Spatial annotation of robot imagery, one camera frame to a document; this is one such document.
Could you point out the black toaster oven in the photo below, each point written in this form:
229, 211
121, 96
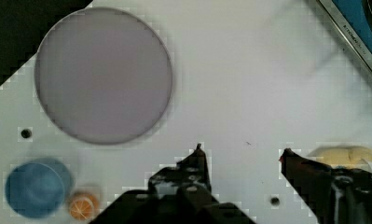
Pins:
353, 21

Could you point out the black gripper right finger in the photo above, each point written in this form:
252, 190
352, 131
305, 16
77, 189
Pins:
334, 195

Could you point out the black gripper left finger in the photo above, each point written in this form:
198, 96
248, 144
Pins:
181, 194

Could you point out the grey round plate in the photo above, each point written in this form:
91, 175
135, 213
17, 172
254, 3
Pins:
103, 76

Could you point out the blue small bowl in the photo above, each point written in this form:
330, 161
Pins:
37, 188

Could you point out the orange slice toy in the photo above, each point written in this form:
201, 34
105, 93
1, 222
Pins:
83, 206

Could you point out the peeled banana toy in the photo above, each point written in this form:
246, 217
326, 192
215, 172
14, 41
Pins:
344, 157

